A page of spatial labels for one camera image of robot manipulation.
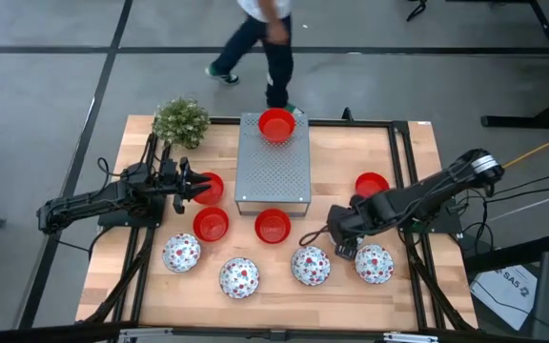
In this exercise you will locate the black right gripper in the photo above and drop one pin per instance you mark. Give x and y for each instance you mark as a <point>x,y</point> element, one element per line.
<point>346,224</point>

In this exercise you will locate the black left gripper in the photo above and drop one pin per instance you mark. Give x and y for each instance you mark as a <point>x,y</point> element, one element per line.
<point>183,186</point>

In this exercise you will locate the red plastic mini bowl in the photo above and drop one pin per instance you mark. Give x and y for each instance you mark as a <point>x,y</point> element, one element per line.
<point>372,183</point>
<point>273,226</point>
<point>211,224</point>
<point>215,193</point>
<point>277,126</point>

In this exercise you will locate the floral white bowl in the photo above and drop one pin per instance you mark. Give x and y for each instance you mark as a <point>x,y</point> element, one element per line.
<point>181,252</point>

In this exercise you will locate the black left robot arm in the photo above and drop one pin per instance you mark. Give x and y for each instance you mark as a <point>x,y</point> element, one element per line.
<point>84,202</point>

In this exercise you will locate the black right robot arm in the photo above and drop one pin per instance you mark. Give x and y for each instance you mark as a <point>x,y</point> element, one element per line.
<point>422,195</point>

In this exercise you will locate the small green potted plant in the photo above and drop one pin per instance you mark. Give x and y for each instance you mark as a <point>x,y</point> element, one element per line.
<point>181,123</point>

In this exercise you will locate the grey perforated metal shelf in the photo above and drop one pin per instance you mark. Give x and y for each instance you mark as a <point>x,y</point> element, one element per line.
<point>274,167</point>

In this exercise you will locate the person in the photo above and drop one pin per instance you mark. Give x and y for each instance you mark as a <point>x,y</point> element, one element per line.
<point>279,62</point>

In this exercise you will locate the person's hand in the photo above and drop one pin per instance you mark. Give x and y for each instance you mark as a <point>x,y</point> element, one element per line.
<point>278,32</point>

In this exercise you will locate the white printed paper sheet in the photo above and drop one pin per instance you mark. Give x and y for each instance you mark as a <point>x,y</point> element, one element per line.
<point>505,290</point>

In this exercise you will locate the black desk leg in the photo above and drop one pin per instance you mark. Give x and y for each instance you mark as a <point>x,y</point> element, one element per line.
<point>532,121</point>

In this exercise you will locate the black metal crossbar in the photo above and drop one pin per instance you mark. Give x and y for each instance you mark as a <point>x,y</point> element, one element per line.
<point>41,333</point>

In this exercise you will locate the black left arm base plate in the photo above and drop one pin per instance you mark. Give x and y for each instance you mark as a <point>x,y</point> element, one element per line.
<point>127,221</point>

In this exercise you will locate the black aluminium table frame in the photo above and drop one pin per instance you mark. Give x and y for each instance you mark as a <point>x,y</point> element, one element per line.
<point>393,157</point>

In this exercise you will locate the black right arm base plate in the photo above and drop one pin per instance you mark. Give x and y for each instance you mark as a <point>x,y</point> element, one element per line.
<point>446,224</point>

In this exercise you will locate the silver metal bracket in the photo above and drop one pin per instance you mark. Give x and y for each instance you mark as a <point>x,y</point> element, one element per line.
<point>146,333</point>
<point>410,338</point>

